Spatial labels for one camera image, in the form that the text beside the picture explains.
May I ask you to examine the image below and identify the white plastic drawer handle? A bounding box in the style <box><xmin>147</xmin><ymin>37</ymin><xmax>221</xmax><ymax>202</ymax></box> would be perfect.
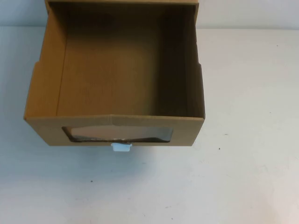
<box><xmin>109</xmin><ymin>143</ymin><xmax>133</xmax><ymax>154</ymax></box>

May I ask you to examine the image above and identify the brown cardboard windowed drawer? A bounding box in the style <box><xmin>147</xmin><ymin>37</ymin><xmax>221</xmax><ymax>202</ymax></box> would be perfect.
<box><xmin>23</xmin><ymin>1</ymin><xmax>205</xmax><ymax>148</ymax></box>

